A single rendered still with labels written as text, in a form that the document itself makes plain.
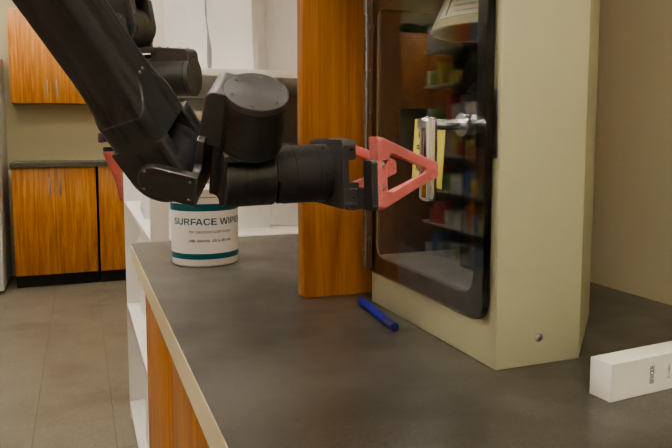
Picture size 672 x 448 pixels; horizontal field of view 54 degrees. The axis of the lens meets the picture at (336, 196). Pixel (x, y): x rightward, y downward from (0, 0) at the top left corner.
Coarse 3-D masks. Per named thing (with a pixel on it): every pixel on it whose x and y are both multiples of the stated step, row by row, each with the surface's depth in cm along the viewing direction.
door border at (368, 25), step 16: (368, 0) 95; (368, 16) 95; (368, 32) 95; (368, 48) 95; (368, 64) 95; (368, 80) 96; (368, 96) 96; (368, 112) 96; (368, 128) 96; (368, 144) 96; (368, 224) 97; (368, 240) 97; (368, 256) 98
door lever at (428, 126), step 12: (420, 120) 70; (432, 120) 70; (444, 120) 71; (456, 120) 72; (420, 132) 71; (432, 132) 70; (456, 132) 73; (420, 144) 71; (432, 144) 70; (432, 156) 70; (420, 168) 71; (432, 180) 71; (420, 192) 71; (432, 192) 71
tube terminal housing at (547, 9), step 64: (512, 0) 67; (576, 0) 70; (512, 64) 68; (576, 64) 71; (512, 128) 68; (576, 128) 71; (512, 192) 69; (576, 192) 72; (512, 256) 70; (576, 256) 73; (448, 320) 79; (512, 320) 71; (576, 320) 74
